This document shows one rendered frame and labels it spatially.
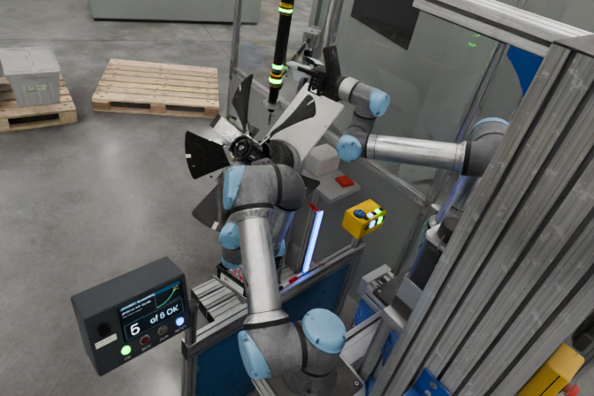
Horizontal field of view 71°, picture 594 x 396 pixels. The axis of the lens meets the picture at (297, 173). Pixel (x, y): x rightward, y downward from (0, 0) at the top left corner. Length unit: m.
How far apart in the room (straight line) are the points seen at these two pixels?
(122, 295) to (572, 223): 0.97
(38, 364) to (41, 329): 0.20
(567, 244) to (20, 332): 2.52
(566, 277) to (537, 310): 0.09
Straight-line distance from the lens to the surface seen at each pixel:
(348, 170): 2.39
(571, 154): 0.75
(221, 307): 2.60
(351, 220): 1.76
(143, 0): 7.05
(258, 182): 1.10
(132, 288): 1.18
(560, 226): 0.79
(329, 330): 1.11
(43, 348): 2.66
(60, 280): 2.92
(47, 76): 4.27
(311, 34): 2.08
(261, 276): 1.08
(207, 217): 1.78
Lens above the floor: 2.16
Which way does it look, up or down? 35 degrees down
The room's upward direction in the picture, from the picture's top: 11 degrees clockwise
